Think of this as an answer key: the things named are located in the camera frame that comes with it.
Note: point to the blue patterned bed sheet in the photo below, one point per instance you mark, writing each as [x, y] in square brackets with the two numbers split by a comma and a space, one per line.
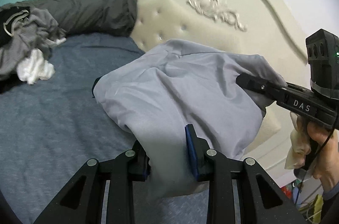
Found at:
[50, 129]

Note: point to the person's right hand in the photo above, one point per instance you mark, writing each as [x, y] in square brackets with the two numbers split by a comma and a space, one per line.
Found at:
[326, 166]

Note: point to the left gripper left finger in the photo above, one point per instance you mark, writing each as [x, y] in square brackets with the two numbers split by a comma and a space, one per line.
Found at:
[100, 192]

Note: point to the white garment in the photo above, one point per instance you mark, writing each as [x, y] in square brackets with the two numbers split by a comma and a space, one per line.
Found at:
[34, 68]

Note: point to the dark grey rolled duvet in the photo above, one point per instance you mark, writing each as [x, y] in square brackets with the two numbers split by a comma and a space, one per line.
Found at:
[114, 17]

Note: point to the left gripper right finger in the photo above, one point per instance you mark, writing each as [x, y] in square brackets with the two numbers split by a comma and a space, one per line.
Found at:
[238, 191]

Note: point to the black tracking camera box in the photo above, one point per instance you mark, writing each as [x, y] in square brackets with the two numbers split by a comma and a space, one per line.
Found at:
[322, 56]

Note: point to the cream tufted headboard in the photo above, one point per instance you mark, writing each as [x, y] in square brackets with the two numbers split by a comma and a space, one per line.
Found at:
[264, 27]

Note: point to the black garment with drawstring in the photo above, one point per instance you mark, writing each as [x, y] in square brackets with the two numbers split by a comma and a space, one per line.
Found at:
[8, 19]

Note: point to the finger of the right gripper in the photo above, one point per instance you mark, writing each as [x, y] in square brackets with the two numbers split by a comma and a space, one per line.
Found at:
[263, 87]

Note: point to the grey black zip jacket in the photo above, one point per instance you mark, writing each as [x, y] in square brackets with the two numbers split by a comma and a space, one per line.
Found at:
[179, 83]

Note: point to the dark grey garment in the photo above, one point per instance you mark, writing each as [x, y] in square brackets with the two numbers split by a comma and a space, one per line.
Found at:
[38, 31]

